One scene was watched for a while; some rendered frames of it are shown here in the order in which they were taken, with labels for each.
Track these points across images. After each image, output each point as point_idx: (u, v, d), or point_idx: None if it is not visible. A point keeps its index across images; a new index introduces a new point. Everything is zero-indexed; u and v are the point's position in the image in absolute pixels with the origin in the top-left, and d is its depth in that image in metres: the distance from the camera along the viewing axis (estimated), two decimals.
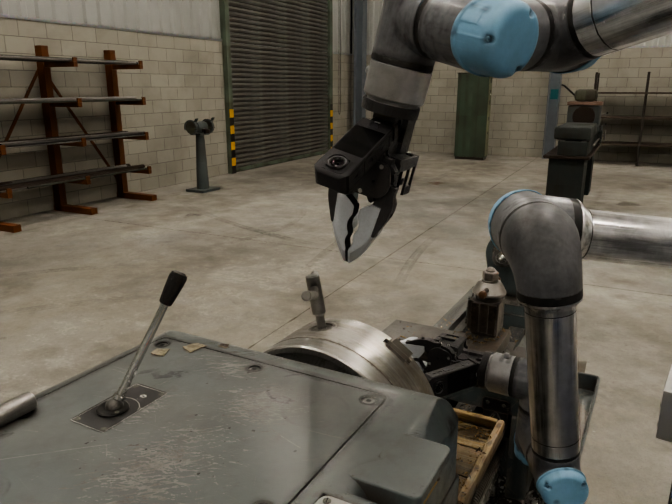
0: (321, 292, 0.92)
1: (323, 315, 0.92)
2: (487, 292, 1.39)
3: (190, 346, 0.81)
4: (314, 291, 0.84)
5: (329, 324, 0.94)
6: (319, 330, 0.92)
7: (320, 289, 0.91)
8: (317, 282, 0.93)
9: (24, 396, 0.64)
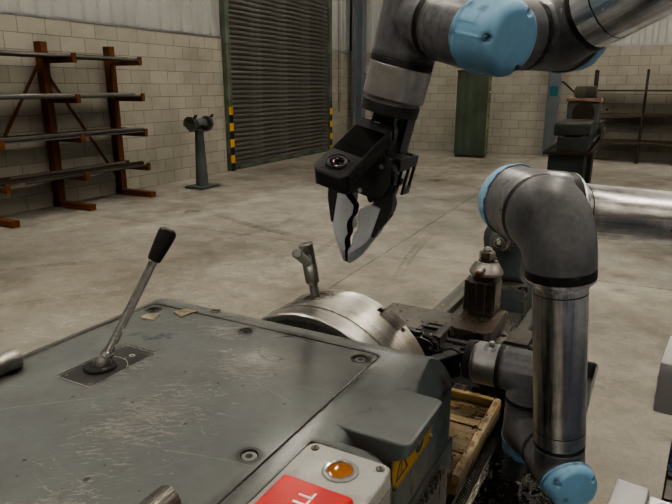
0: (314, 261, 0.91)
1: (316, 285, 0.91)
2: (484, 271, 1.38)
3: (181, 311, 0.80)
4: None
5: (322, 294, 0.93)
6: (313, 299, 0.91)
7: (313, 258, 0.90)
8: (311, 251, 0.92)
9: (10, 352, 0.63)
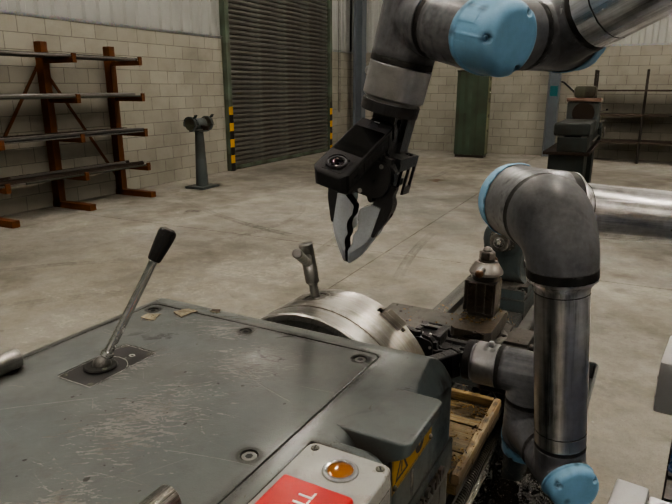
0: (314, 261, 0.91)
1: (316, 285, 0.91)
2: (484, 271, 1.38)
3: (181, 311, 0.80)
4: None
5: (322, 294, 0.93)
6: (313, 299, 0.91)
7: (313, 258, 0.90)
8: (311, 251, 0.92)
9: (10, 352, 0.63)
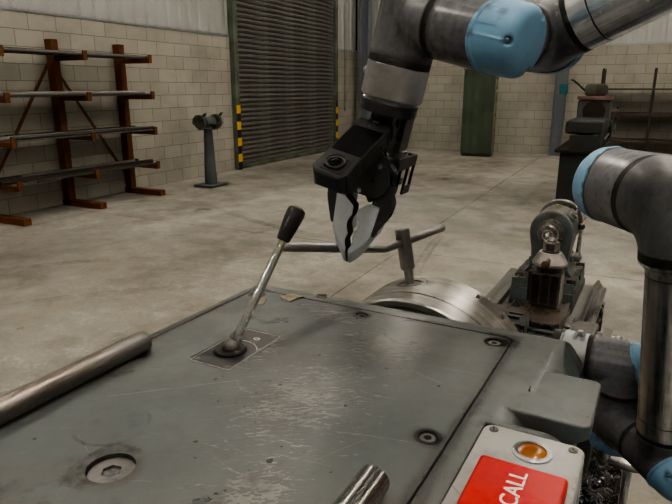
0: (407, 247, 0.88)
1: (409, 272, 0.89)
2: (549, 262, 1.35)
3: (287, 296, 0.78)
4: (369, 245, 0.83)
5: (420, 282, 0.90)
6: (404, 285, 0.90)
7: (405, 244, 0.88)
8: (410, 236, 0.89)
9: (139, 334, 0.61)
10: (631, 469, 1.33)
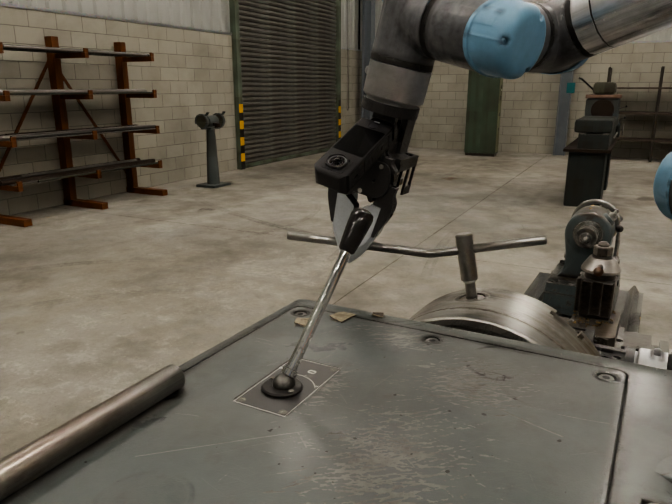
0: (462, 257, 0.76)
1: (467, 284, 0.77)
2: (602, 269, 1.23)
3: (338, 315, 0.65)
4: (405, 246, 0.78)
5: (480, 299, 0.77)
6: (463, 298, 0.78)
7: (460, 253, 0.76)
8: (472, 245, 0.76)
9: (170, 369, 0.49)
10: None
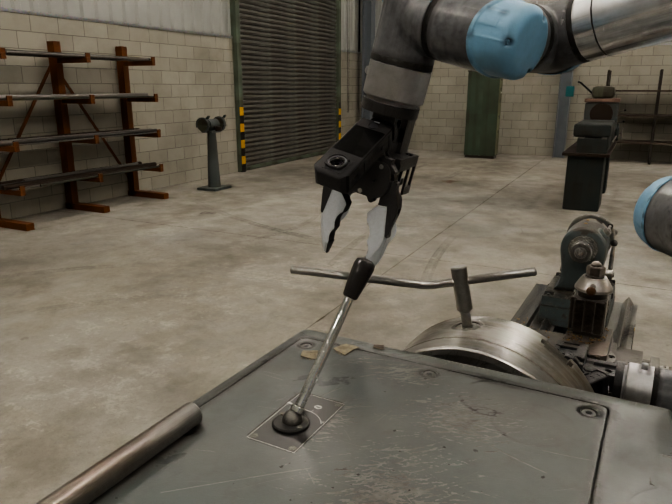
0: (457, 288, 0.81)
1: (462, 314, 0.82)
2: (595, 288, 1.28)
3: (341, 347, 0.70)
4: (403, 279, 0.82)
5: (475, 328, 0.81)
6: (459, 326, 0.83)
7: (456, 285, 0.81)
8: (466, 277, 0.80)
9: (188, 407, 0.53)
10: None
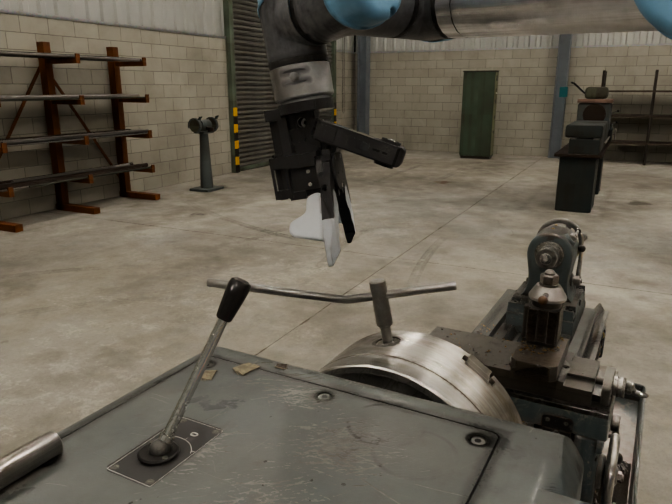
0: (375, 303, 0.78)
1: (382, 329, 0.79)
2: (547, 297, 1.25)
3: (241, 367, 0.67)
4: (321, 293, 0.79)
5: (395, 344, 0.78)
6: (380, 342, 0.80)
7: (374, 299, 0.78)
8: (385, 291, 0.77)
9: (47, 437, 0.50)
10: None
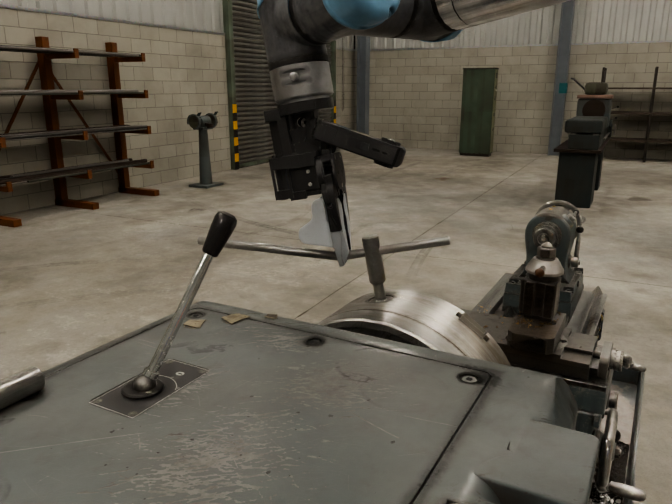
0: (368, 259, 0.77)
1: (374, 286, 0.78)
2: (544, 270, 1.24)
3: (230, 317, 0.66)
4: (313, 250, 0.78)
5: (388, 301, 0.77)
6: (373, 299, 0.79)
7: (367, 255, 0.77)
8: (378, 247, 0.76)
9: (28, 371, 0.49)
10: (633, 497, 1.22)
